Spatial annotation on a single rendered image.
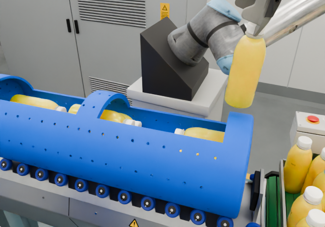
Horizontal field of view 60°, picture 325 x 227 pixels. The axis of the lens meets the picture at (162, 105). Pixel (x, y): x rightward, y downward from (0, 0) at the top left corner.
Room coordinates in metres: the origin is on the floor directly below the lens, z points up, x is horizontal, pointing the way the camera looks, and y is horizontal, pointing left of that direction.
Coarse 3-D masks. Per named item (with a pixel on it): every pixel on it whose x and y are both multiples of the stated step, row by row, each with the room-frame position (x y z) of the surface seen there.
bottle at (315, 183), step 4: (320, 172) 0.59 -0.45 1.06; (324, 172) 0.57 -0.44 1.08; (316, 176) 0.58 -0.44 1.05; (320, 176) 0.57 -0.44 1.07; (324, 176) 0.56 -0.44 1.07; (316, 180) 0.57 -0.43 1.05; (320, 180) 0.56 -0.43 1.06; (324, 180) 0.55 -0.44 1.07; (312, 184) 0.58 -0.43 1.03; (316, 184) 0.56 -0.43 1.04; (320, 184) 0.55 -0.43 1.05; (324, 184) 0.55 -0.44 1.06; (320, 188) 0.55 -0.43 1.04; (324, 188) 0.54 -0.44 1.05
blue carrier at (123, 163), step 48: (0, 96) 0.88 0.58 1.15; (48, 96) 0.94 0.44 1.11; (96, 96) 0.72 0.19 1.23; (0, 144) 0.67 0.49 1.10; (48, 144) 0.62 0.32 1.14; (96, 144) 0.59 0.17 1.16; (144, 144) 0.56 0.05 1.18; (192, 144) 0.54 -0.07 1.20; (240, 144) 0.52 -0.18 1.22; (144, 192) 0.54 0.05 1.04; (192, 192) 0.48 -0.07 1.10; (240, 192) 0.46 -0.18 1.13
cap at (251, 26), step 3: (249, 24) 0.61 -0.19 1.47; (252, 24) 0.61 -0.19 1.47; (255, 24) 0.61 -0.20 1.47; (249, 27) 0.61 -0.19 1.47; (252, 27) 0.60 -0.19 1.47; (249, 30) 0.61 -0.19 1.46; (252, 30) 0.60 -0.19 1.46; (264, 30) 0.60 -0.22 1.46; (252, 33) 0.60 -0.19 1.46; (261, 33) 0.60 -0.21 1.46
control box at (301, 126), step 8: (296, 112) 0.85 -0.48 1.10; (296, 120) 0.80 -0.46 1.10; (304, 120) 0.80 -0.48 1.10; (320, 120) 0.80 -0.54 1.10; (296, 128) 0.77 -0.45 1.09; (304, 128) 0.76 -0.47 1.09; (312, 128) 0.75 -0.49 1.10; (320, 128) 0.75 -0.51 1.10; (296, 136) 0.76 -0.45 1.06; (312, 136) 0.75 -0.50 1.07; (320, 136) 0.74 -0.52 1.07; (312, 144) 0.74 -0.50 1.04; (320, 144) 0.74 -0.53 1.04; (312, 152) 0.74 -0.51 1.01; (320, 152) 0.74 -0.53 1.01
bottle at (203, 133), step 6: (186, 132) 0.68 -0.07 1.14; (192, 132) 0.67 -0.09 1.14; (198, 132) 0.67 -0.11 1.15; (204, 132) 0.66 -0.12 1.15; (210, 132) 0.66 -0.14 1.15; (216, 132) 0.66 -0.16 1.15; (222, 132) 0.66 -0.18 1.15; (204, 138) 0.65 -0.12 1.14; (210, 138) 0.64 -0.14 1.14; (216, 138) 0.64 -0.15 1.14; (222, 138) 0.64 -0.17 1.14
